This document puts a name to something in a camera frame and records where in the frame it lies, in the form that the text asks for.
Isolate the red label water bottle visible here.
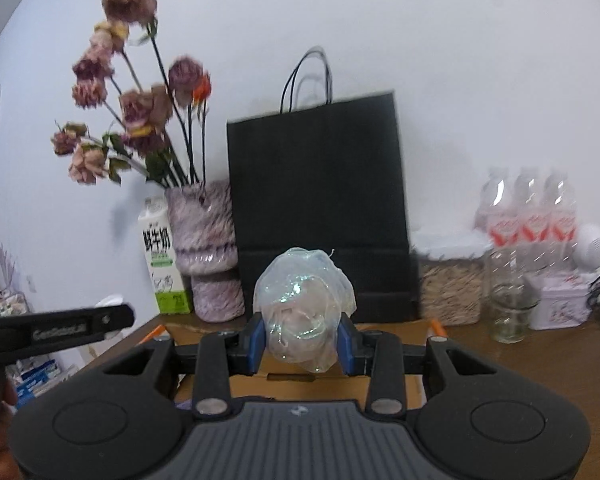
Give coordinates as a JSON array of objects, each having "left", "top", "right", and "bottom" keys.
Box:
[
  {"left": 475, "top": 169, "right": 514, "bottom": 281},
  {"left": 542, "top": 170, "right": 579, "bottom": 277},
  {"left": 510, "top": 167, "right": 547, "bottom": 276}
]

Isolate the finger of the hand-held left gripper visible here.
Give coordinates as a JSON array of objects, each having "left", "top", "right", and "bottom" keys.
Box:
[{"left": 87, "top": 303, "right": 137, "bottom": 343}]

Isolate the clear container of nuts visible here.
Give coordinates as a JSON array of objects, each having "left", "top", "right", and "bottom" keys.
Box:
[{"left": 412, "top": 236, "right": 491, "bottom": 326}]

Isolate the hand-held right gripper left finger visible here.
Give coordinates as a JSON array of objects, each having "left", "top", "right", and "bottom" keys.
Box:
[{"left": 82, "top": 312, "right": 268, "bottom": 418}]

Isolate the white round speaker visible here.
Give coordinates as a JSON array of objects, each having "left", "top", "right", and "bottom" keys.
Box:
[{"left": 575, "top": 223, "right": 600, "bottom": 272}]

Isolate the blue carton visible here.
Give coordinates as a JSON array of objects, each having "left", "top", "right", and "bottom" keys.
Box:
[{"left": 7, "top": 352, "right": 81, "bottom": 403}]

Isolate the red cardboard box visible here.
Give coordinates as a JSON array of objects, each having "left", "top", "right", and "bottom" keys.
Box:
[{"left": 135, "top": 318, "right": 453, "bottom": 411}]

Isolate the purple marbled vase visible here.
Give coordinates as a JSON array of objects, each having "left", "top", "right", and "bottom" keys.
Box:
[{"left": 165, "top": 181, "right": 246, "bottom": 323}]

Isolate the clear plastic bag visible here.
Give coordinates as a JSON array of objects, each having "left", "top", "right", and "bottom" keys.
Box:
[{"left": 252, "top": 246, "right": 357, "bottom": 375}]

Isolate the clear drinking glass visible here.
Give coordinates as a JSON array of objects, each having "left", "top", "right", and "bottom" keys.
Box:
[{"left": 487, "top": 250, "right": 542, "bottom": 345}]

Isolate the bouquet of dried roses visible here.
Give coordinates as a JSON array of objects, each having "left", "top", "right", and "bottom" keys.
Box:
[{"left": 50, "top": 0, "right": 213, "bottom": 189}]

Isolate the white green milk carton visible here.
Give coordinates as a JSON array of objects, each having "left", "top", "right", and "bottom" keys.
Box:
[{"left": 137, "top": 197, "right": 193, "bottom": 316}]

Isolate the pale tin box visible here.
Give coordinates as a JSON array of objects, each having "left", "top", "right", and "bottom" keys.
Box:
[{"left": 527, "top": 272, "right": 593, "bottom": 331}]

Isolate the black paper bag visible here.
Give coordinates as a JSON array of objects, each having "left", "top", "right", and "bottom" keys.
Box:
[{"left": 226, "top": 46, "right": 421, "bottom": 324}]

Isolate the brown wooden desktop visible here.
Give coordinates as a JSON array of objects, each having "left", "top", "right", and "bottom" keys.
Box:
[{"left": 77, "top": 305, "right": 600, "bottom": 466}]

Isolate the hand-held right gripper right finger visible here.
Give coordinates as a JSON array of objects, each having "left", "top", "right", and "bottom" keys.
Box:
[{"left": 336, "top": 316, "right": 518, "bottom": 417}]

